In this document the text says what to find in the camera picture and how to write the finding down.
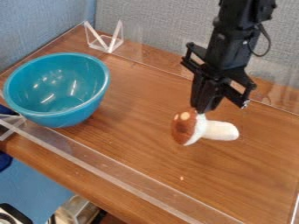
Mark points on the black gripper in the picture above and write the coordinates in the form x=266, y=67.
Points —
x=219, y=70

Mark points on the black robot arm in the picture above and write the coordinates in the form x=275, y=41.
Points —
x=244, y=15

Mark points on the clear acrylic left bracket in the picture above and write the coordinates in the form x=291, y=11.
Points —
x=13, y=122

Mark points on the brown white plush mushroom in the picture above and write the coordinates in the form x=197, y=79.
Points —
x=191, y=126

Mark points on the clear acrylic front barrier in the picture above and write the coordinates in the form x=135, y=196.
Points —
x=131, y=180

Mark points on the black white object below table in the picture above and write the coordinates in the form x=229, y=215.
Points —
x=12, y=216

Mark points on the blue cloth object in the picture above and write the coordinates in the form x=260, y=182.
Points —
x=5, y=113

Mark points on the clear acrylic corner bracket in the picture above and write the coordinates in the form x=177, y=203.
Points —
x=103, y=42

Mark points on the blue bowl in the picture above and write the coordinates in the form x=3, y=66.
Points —
x=57, y=89

